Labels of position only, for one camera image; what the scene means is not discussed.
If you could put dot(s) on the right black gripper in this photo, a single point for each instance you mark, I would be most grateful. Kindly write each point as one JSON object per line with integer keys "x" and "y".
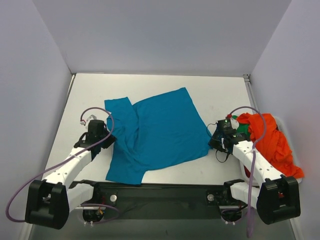
{"x": 214, "y": 143}

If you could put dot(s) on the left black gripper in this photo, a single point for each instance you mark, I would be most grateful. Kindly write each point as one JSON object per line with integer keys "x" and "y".
{"x": 108, "y": 139}

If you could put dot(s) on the blue t-shirt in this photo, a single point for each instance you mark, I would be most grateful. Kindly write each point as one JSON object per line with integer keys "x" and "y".
{"x": 155, "y": 133}

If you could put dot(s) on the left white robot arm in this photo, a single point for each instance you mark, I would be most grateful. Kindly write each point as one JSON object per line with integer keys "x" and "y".
{"x": 50, "y": 201}

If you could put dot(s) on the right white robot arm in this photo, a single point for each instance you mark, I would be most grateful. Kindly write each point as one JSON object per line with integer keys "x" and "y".
{"x": 275, "y": 196}

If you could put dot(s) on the green t-shirt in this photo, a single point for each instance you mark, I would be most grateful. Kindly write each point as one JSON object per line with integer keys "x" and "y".
{"x": 244, "y": 123}

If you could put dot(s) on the red t-shirt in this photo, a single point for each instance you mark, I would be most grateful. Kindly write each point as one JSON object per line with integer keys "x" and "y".
{"x": 247, "y": 172}

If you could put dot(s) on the white laundry bin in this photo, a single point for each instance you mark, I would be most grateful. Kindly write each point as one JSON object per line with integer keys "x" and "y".
{"x": 280, "y": 125}

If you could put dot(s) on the orange t-shirt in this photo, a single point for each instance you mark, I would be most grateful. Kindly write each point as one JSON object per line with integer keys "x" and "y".
{"x": 272, "y": 142}

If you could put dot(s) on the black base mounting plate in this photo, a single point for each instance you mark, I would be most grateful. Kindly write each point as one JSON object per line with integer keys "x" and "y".
{"x": 155, "y": 201}

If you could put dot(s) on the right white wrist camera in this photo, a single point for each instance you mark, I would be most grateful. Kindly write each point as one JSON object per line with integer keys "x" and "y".
{"x": 234, "y": 123}

